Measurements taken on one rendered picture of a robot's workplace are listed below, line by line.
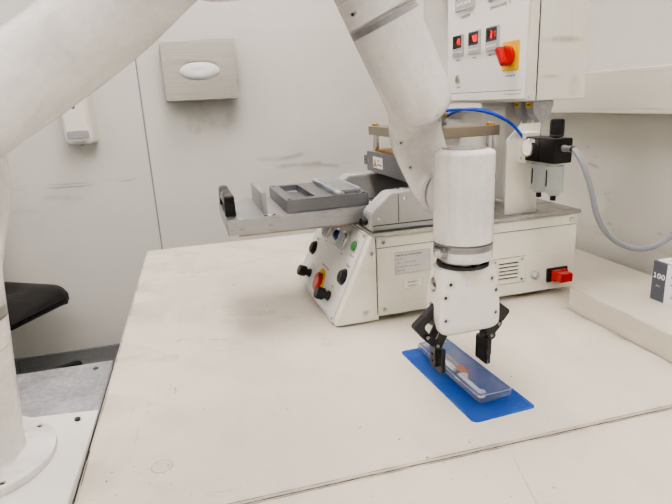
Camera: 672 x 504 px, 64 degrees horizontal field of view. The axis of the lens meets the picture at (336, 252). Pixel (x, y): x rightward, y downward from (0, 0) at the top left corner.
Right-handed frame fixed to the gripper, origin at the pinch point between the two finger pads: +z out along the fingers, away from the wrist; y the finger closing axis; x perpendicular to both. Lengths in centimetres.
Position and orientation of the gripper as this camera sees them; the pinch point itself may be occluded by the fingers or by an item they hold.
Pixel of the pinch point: (460, 356)
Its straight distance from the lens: 85.5
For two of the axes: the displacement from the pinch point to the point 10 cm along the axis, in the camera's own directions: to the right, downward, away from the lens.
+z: 0.5, 9.6, 2.7
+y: 9.5, -1.3, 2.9
